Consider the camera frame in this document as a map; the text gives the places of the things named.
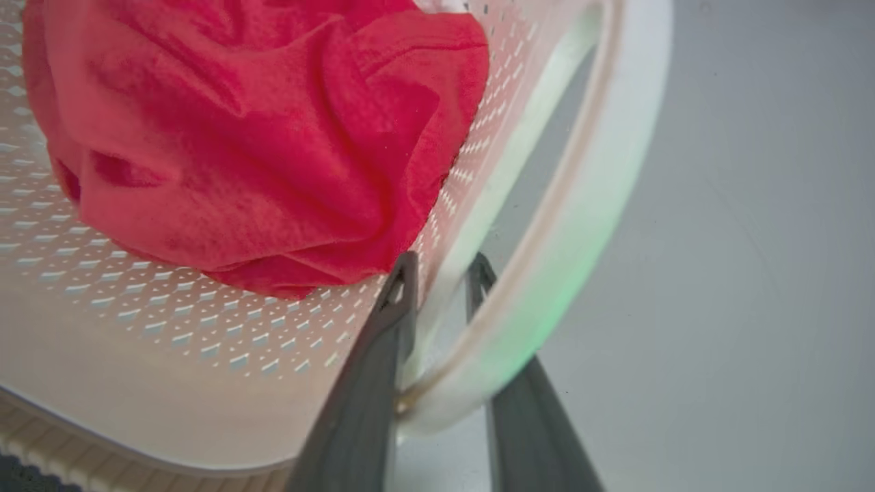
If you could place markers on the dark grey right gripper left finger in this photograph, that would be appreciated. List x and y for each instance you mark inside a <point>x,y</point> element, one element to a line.
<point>355,410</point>

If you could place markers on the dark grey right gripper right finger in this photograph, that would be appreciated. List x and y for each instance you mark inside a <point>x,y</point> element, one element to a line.
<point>536,437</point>

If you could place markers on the white perforated plastic laundry basket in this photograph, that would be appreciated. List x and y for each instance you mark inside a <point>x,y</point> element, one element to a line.
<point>205,355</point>

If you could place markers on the red crumpled cloth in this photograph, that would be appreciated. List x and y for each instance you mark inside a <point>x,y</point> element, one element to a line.
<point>253,137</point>

